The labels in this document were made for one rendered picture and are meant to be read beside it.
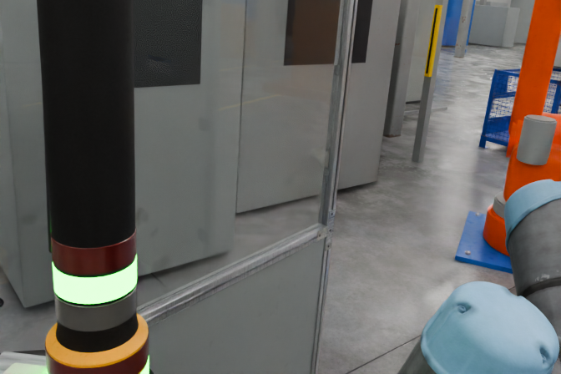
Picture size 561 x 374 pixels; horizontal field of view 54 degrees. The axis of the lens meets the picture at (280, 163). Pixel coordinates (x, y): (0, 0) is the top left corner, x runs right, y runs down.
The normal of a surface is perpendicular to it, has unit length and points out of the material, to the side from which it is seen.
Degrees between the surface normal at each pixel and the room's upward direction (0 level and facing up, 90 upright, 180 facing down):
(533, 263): 62
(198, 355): 90
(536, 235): 53
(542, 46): 96
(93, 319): 90
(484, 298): 18
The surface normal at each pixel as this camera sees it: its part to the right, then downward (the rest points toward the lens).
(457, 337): -0.85, -0.08
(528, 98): -0.41, 0.35
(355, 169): 0.62, 0.29
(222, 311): 0.77, 0.25
